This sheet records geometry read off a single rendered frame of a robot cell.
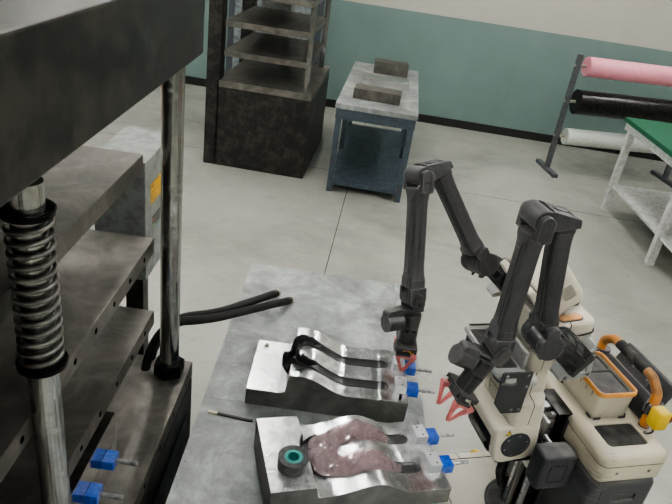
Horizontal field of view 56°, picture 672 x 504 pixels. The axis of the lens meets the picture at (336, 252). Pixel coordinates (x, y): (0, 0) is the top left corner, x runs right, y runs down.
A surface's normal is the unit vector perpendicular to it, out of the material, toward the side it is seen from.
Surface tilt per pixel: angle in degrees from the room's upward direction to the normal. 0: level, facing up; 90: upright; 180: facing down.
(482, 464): 0
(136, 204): 90
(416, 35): 90
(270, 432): 0
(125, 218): 90
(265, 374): 0
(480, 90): 90
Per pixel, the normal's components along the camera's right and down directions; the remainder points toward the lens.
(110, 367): 0.13, -0.88
